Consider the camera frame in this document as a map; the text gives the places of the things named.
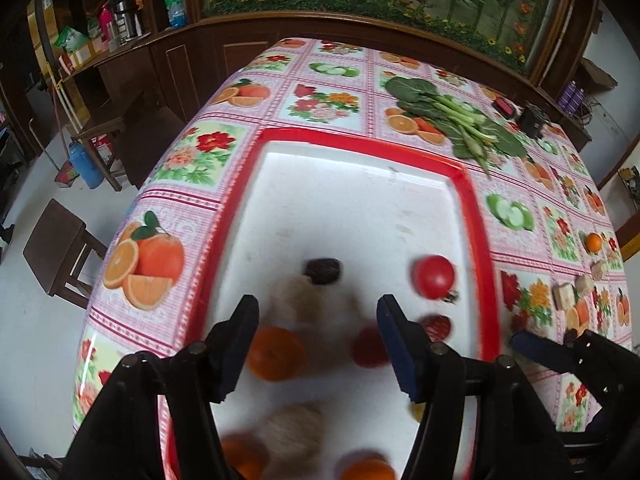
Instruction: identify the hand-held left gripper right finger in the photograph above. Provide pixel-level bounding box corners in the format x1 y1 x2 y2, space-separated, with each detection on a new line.
376 294 571 480

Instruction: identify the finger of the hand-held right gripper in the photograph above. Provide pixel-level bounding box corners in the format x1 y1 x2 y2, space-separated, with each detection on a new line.
509 331 640 413

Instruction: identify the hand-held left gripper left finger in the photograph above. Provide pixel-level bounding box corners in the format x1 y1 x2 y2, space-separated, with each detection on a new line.
59 294 261 480

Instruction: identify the red tomato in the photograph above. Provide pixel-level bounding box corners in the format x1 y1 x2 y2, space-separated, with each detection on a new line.
412 255 457 300
350 326 392 368

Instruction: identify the round pale root chunk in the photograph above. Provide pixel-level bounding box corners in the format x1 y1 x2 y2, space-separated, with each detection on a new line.
261 402 326 461

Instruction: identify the red rimmed white tray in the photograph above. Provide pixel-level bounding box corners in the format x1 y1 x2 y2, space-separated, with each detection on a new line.
157 127 503 480

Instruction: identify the floral fruit print tablecloth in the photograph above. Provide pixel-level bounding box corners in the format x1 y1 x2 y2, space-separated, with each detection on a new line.
72 36 631 436

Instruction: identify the dark wooden stool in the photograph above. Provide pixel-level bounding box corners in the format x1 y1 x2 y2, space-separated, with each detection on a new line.
22 198 108 311

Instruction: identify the black box device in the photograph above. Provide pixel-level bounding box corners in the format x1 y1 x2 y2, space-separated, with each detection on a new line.
517 102 550 138

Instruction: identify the blue water jug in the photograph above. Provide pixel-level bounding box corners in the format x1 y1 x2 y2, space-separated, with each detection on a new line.
68 141 105 190

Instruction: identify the bunch of leafy greens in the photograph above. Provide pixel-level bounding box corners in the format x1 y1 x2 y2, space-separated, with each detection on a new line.
385 76 528 176

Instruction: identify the dark wooden chair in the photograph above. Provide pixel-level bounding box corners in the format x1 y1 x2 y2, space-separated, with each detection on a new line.
71 91 188 192

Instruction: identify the broom with dustpan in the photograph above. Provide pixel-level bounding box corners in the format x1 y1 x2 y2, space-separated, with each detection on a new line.
47 62 81 188

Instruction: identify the brown cardboard piece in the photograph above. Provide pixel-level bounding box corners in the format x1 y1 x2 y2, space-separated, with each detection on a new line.
580 57 618 91

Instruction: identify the dark wooden sideboard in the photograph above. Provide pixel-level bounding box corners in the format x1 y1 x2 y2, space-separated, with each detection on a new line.
0 0 601 196

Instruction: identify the green snack packet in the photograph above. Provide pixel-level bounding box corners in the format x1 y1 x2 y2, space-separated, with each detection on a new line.
54 27 91 53

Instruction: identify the pink bottle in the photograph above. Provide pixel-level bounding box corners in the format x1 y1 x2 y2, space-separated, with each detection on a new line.
97 5 116 46

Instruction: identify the steel thermos flask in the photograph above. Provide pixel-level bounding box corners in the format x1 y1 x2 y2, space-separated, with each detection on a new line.
110 0 143 42

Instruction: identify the green label plastic bottle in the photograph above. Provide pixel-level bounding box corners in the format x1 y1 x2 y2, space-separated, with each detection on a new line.
163 0 189 30

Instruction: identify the brown cardboard box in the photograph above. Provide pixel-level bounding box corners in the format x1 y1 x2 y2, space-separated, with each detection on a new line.
26 0 58 56

